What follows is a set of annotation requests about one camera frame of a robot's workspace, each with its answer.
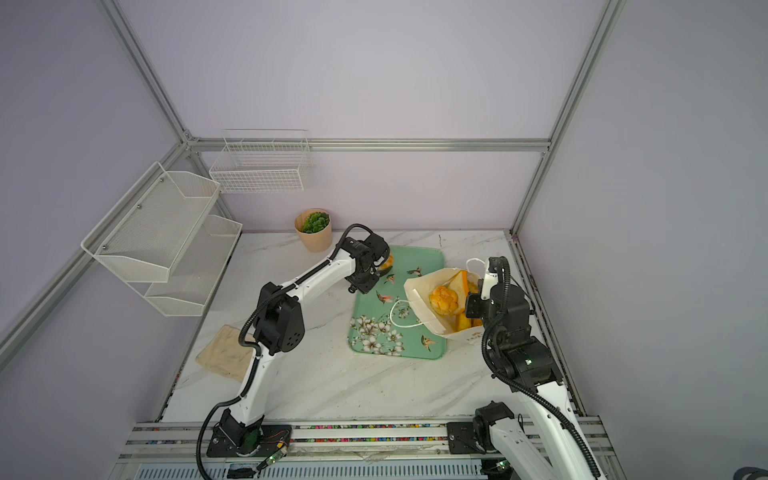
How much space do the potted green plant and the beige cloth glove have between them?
0.39 m

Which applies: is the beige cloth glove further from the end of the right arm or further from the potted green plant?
the end of the right arm

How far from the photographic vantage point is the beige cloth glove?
0.87m

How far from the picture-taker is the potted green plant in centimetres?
109
